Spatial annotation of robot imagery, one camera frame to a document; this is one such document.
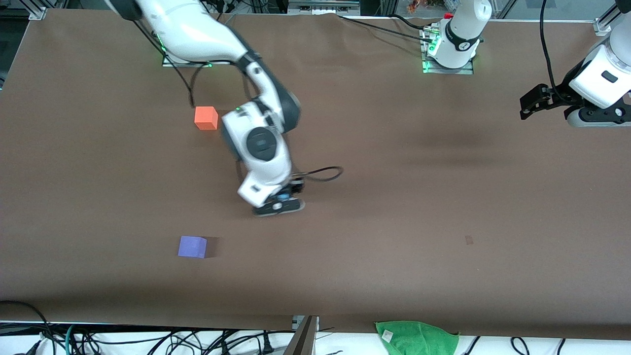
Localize orange block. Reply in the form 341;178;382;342
194;106;219;131

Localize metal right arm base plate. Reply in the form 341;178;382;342
162;44;217;68

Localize grey metal rack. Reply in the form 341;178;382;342
287;0;361;15

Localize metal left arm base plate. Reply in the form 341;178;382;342
421;25;475;75

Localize black tangled cable bundle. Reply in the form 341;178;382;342
74;329;296;355

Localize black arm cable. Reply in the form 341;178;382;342
132;20;344;184
539;0;568;99

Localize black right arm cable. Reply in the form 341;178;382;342
132;20;344;184

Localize black looped floor cable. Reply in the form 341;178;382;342
0;300;55;355

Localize grey metal post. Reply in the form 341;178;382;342
283;316;320;355

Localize short black table cable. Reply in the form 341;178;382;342
392;14;434;31

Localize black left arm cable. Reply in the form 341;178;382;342
539;0;568;99

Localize long black table cable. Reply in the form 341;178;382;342
338;15;434;44

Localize green cloth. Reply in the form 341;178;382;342
376;321;460;355

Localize purple block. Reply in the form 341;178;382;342
178;236;208;259

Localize brown table cover sheet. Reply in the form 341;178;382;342
0;7;631;341

